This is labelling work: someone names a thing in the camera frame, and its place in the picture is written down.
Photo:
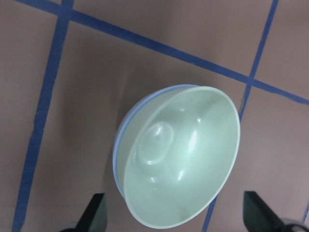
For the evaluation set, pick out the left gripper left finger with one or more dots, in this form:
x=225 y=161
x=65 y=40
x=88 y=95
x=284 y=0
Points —
x=95 y=216

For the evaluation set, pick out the green bowl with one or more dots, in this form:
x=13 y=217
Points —
x=181 y=158

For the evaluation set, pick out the blue bowl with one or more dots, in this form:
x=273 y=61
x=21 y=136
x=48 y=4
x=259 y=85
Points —
x=132 y=123

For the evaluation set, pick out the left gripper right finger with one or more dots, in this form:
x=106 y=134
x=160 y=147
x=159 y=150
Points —
x=259 y=217

